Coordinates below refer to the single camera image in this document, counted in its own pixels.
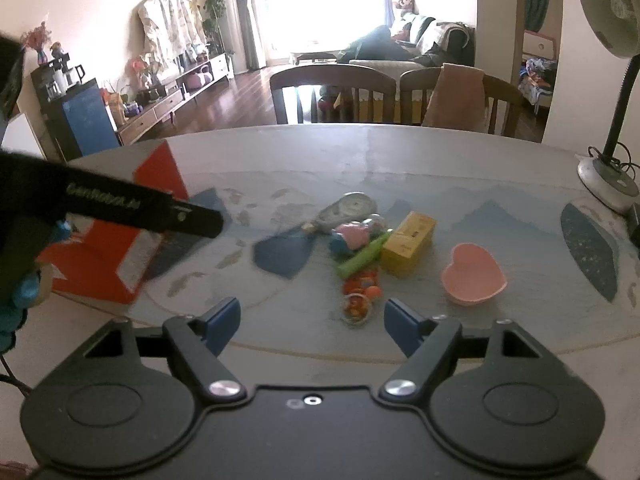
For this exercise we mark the small yellow box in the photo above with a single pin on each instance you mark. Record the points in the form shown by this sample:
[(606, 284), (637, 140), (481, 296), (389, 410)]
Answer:
[(407, 245)]

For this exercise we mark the green marker pen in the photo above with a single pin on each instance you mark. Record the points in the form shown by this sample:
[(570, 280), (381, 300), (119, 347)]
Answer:
[(360, 257)]

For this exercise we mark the glass kettle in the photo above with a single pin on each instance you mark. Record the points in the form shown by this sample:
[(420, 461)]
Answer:
[(79, 74)]

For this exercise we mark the blue leaf placemat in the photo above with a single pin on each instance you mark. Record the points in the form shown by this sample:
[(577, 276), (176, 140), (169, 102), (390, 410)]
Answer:
[(200, 210)]

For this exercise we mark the sofa with light cover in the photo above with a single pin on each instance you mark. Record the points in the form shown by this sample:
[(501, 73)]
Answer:
[(450, 40)]

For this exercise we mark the grey desk lamp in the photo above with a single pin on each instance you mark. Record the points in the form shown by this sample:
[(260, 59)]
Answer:
[(607, 10)]

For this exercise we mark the black power adapter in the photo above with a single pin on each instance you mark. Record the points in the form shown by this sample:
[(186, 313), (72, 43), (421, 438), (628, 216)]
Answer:
[(635, 225)]

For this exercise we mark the pink flowers in vase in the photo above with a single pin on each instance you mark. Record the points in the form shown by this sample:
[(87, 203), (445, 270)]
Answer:
[(36, 40)]

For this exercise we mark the pink heart-shaped bowl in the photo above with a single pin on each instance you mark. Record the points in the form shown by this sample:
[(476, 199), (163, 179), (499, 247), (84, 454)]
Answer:
[(472, 275)]

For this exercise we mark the colourful bedding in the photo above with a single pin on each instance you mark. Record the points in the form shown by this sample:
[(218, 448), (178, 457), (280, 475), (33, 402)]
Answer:
[(537, 77)]

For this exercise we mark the floral cloth covered television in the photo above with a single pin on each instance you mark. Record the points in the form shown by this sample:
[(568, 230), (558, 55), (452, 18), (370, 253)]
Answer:
[(167, 25)]

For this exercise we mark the red cardboard box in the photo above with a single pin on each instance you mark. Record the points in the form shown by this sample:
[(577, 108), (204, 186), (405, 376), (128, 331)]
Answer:
[(100, 265)]

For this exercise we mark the pink round bag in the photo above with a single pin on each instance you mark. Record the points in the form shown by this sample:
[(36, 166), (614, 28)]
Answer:
[(199, 81)]

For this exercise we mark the yellow paper bag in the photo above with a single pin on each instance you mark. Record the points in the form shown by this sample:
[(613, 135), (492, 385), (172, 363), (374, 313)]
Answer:
[(113, 107)]

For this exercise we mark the wooden dining chair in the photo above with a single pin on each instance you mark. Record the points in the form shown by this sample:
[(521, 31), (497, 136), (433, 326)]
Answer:
[(330, 77), (502, 95)]

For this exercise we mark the bright balcony window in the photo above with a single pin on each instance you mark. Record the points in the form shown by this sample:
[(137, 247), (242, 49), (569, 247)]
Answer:
[(325, 5)]

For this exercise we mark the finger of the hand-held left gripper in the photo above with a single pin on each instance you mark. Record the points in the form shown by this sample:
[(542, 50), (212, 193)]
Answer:
[(200, 219)]

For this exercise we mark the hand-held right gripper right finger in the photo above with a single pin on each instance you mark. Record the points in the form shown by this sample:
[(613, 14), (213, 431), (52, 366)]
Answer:
[(402, 325)]

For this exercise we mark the wooden white shelf cabinet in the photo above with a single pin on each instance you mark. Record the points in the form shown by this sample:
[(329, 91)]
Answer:
[(20, 135)]

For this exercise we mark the small doll figurine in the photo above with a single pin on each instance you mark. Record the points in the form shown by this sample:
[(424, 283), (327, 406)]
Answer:
[(58, 50)]

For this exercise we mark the pink toy figure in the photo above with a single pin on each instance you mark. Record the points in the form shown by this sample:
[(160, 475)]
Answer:
[(350, 235)]

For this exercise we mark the wooden television cabinet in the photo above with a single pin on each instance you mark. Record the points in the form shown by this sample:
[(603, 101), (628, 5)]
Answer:
[(155, 110)]

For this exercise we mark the plush toy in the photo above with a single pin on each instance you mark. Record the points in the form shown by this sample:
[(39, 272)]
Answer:
[(405, 1)]

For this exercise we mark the orange artificial flowers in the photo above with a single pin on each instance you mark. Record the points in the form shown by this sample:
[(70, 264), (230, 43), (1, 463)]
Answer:
[(141, 70)]

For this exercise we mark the blue black water dispenser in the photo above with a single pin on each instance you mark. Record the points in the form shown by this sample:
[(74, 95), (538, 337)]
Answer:
[(85, 115)]

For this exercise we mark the low coffee table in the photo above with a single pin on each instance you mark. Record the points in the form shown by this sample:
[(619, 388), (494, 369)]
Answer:
[(315, 54)]

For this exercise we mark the white correction tape dispenser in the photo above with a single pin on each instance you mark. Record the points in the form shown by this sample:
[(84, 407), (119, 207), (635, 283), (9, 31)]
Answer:
[(350, 207)]

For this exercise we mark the green potted plant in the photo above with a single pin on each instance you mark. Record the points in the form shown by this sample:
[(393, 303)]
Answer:
[(215, 15)]

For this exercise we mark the orange candy ball capsule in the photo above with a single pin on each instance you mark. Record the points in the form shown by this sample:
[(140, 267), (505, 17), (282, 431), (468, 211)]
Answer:
[(360, 287)]

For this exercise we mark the pink towel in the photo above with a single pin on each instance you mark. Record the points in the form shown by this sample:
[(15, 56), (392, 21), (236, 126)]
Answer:
[(455, 95)]

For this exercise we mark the white standing air conditioner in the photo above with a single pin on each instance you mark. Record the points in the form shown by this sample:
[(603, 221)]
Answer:
[(230, 20)]

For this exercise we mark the printed mountain table mat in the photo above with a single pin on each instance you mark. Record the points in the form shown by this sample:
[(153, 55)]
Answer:
[(500, 200)]

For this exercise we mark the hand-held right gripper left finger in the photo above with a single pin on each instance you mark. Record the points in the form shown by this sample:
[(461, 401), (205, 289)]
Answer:
[(222, 322)]

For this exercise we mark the black coffee machine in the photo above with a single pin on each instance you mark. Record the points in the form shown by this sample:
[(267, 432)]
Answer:
[(50, 80)]

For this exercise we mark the grey curtain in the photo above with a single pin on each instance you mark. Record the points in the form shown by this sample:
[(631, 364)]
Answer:
[(247, 10)]

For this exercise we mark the person's left hand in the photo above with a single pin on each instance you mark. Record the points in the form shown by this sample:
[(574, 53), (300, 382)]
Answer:
[(27, 292)]

